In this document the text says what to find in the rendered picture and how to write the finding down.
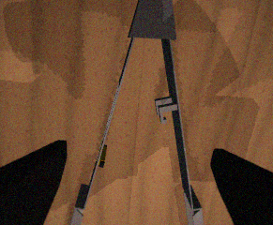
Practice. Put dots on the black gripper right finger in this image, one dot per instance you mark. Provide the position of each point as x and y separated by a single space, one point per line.
246 189

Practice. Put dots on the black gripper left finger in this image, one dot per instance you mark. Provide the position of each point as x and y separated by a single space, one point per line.
29 184

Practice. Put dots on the brown wooden board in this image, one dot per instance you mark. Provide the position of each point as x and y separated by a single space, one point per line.
60 64

